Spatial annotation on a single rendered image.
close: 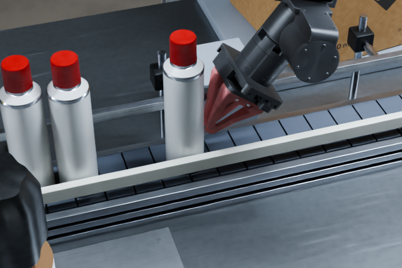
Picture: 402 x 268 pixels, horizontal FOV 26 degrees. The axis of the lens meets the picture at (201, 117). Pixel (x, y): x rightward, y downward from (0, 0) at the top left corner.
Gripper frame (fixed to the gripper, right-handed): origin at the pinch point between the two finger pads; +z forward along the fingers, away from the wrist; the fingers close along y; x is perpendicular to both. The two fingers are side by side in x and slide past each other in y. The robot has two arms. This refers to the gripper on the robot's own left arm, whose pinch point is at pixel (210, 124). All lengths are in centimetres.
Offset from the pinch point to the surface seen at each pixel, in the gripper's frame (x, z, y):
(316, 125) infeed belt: 16.4, -5.9, -1.6
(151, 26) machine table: 8.3, 6.1, -40.3
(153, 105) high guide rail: -6.6, 2.5, -3.4
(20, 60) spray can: -27.1, 3.0, -0.8
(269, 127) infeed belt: 11.3, -1.8, -3.3
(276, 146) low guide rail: 7.9, -2.8, 4.0
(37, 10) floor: 54, 72, -184
